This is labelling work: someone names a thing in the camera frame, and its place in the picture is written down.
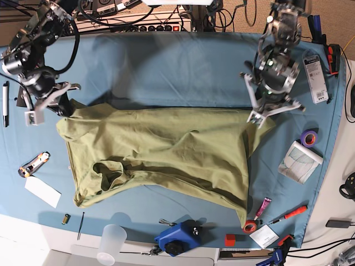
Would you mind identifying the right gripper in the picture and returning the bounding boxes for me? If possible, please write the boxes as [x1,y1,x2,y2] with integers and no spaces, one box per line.
[18,72,81,117]

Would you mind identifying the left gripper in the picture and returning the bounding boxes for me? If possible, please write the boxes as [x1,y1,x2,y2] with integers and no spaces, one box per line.
[240,72,306,115]

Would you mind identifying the olive green t-shirt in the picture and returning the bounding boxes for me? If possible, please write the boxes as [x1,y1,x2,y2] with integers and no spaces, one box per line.
[56,101,275,224]

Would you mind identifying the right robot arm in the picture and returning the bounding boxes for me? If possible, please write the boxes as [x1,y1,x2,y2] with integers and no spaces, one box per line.
[1,1,80,117]

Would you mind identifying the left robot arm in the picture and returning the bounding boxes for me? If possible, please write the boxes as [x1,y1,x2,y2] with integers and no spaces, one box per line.
[240,1,311,120]

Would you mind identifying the black remote control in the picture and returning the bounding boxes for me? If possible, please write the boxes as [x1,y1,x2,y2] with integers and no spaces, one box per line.
[16,86,27,108]

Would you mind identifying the clear plastic package box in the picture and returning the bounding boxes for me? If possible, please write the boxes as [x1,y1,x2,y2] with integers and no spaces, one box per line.
[302,49,329,104]

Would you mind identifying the purple tape roll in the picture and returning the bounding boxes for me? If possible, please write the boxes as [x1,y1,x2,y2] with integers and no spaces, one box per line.
[300,128,318,148]

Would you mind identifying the black and white marker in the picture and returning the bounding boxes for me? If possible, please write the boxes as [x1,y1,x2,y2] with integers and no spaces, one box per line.
[2,81,9,127]

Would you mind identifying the orange grey utility knife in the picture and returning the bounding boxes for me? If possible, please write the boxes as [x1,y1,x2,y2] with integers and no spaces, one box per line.
[18,151,50,178]

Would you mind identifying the rolled printed paper sheet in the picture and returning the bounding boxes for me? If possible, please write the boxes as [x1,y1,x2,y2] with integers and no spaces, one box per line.
[278,141,323,184]

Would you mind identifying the light blue table cloth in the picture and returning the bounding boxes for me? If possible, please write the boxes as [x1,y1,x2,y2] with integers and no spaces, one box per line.
[1,33,348,247]

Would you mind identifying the blue black clamp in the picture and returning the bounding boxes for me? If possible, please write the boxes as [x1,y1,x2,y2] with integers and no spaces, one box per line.
[307,15,327,45]

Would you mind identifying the orange black clamp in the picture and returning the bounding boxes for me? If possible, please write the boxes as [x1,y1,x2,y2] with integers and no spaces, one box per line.
[328,44,341,75]

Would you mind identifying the white paper card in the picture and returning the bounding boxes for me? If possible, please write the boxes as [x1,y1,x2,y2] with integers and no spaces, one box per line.
[24,176,61,208]

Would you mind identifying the pink glue tube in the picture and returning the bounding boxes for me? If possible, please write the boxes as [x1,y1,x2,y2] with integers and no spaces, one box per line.
[253,197,272,221]

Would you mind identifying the small green battery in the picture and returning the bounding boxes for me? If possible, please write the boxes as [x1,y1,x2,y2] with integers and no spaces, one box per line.
[62,213,70,225]

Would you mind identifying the black power strip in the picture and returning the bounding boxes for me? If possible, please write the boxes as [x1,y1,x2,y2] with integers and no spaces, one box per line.
[138,24,181,32]

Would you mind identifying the black tweezers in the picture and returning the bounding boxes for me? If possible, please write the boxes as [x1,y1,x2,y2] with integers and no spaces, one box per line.
[77,212,85,240]

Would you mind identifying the red tape roll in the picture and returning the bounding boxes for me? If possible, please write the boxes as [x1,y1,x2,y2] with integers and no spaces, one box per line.
[242,220,258,234]

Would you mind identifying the translucent plastic cup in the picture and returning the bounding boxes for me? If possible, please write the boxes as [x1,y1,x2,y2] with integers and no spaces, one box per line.
[97,224,127,265]

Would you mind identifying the white square paper note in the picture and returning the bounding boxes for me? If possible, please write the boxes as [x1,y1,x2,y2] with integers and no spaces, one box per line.
[250,225,279,249]

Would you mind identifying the black power adapter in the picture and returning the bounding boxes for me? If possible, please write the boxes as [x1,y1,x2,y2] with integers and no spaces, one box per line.
[326,219,353,229]

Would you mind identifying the red cube block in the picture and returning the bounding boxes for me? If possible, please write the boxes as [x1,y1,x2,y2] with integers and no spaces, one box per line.
[225,234,236,247]

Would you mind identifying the blue orange spring clamp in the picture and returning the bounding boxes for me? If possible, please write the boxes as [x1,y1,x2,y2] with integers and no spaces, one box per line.
[256,234,294,266]

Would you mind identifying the blue plastic clamp device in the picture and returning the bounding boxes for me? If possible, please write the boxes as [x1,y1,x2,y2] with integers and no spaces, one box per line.
[153,219,202,257]

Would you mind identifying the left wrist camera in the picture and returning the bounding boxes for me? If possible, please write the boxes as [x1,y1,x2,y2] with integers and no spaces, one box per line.
[247,110,267,129]

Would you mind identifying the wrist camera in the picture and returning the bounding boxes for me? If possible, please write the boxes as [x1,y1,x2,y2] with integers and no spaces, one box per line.
[247,110,267,129]
[24,110,44,126]

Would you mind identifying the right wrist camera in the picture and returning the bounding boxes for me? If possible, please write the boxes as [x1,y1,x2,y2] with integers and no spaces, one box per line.
[24,110,44,126]

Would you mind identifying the orange handled screwdriver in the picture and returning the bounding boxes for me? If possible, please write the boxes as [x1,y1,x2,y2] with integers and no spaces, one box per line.
[269,205,308,224]

